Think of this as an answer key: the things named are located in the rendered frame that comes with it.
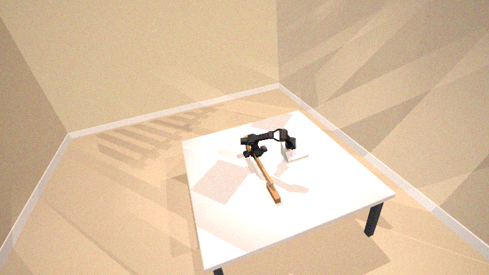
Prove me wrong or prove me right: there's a long brown wooden rail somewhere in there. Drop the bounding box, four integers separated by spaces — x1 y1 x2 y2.
254 154 274 190

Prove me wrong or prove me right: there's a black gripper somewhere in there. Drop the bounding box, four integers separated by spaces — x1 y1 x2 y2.
243 145 267 160

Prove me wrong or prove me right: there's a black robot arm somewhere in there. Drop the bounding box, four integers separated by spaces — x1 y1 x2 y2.
240 129 297 158

